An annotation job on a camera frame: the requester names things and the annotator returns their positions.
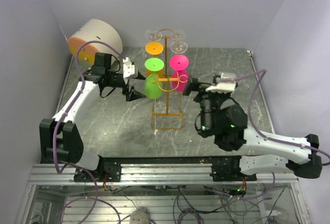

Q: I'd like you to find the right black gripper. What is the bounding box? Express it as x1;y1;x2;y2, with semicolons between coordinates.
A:
183;73;228;134

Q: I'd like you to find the green plastic goblet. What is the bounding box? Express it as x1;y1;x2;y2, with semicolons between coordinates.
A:
144;57;164;100

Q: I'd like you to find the magenta plastic goblet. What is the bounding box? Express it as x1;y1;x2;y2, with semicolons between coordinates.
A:
169;54;189;92

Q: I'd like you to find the orange plastic goblet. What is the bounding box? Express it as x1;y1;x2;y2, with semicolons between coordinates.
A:
144;41;164;77

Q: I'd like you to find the clear flute wine glass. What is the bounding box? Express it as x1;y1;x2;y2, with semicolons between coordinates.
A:
170;41;188;54

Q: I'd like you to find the clear round wine glass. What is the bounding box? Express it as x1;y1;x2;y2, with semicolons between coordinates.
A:
172;30;186;41

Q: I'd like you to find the clear glass tumbler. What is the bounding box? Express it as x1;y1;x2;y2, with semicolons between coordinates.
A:
145;29;162;41

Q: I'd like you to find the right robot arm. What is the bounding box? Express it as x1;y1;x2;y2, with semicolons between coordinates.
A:
183;77;322;181

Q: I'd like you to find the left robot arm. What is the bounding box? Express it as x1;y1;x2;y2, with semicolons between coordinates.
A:
39;53;145;181

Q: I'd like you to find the cream round drawer box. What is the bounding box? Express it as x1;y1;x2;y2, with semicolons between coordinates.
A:
68;19;123;65

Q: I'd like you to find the grey fuzzy ball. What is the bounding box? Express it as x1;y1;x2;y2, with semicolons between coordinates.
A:
129;207;151;224

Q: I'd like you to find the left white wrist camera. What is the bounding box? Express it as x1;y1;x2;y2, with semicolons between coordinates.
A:
123;57;138;80

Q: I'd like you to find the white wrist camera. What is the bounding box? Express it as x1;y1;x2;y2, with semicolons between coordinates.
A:
206;72;236;93
123;57;138;80

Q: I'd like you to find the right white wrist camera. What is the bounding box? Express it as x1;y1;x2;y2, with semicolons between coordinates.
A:
206;72;236;93

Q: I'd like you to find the gold wire wine glass rack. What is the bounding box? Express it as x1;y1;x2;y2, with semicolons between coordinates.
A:
151;28;184;131

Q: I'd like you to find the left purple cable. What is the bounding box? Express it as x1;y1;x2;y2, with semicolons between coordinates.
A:
53;40;126;174

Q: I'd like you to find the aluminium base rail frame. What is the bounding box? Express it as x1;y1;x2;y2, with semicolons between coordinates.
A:
28;157;298;186

